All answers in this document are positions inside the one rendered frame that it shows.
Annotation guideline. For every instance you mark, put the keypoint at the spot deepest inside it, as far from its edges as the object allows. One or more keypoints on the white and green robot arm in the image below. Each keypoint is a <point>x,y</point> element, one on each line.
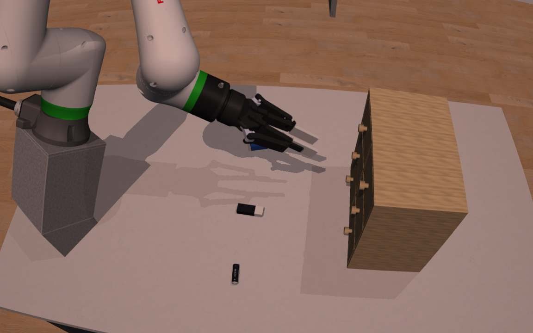
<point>65,63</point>

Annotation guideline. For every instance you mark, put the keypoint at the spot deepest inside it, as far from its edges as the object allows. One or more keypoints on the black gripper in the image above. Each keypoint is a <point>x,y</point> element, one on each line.
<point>255,122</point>

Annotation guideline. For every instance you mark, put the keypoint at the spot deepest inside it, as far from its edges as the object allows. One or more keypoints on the small wooden chest of drawers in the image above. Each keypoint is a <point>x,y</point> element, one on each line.
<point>419,194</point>

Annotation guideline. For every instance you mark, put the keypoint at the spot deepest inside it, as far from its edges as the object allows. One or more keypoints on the black and white eraser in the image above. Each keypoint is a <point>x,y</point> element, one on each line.
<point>250,210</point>

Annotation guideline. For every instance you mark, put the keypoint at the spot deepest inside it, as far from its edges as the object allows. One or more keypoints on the brown wooden drawer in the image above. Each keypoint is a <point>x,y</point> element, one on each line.
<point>367,186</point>
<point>358,210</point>
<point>359,156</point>
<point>352,179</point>
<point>365,128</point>
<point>351,231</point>

